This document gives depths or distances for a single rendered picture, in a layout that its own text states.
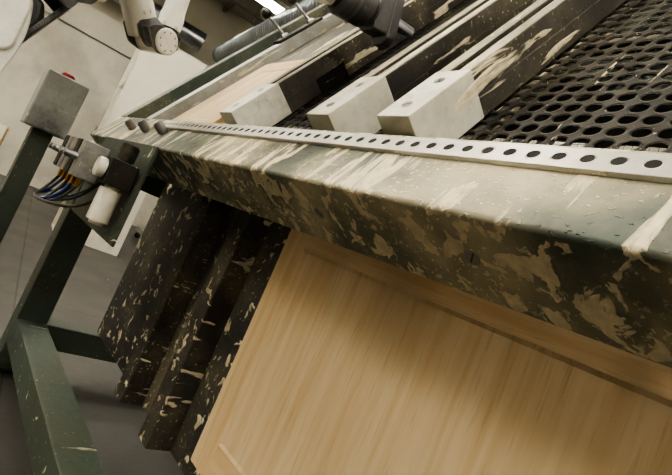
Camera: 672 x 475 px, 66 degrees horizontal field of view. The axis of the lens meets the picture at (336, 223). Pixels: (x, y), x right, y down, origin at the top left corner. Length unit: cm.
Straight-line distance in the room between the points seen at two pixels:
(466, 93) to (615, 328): 38
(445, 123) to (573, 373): 33
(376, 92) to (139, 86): 453
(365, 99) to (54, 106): 118
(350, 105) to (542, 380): 46
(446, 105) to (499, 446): 42
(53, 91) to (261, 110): 86
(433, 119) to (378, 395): 40
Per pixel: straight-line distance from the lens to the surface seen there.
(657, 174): 44
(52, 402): 141
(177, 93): 195
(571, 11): 91
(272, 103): 111
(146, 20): 166
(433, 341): 75
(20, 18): 129
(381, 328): 82
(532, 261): 44
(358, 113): 81
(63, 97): 180
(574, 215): 42
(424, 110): 66
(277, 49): 185
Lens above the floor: 72
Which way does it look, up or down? 5 degrees up
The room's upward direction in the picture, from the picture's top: 23 degrees clockwise
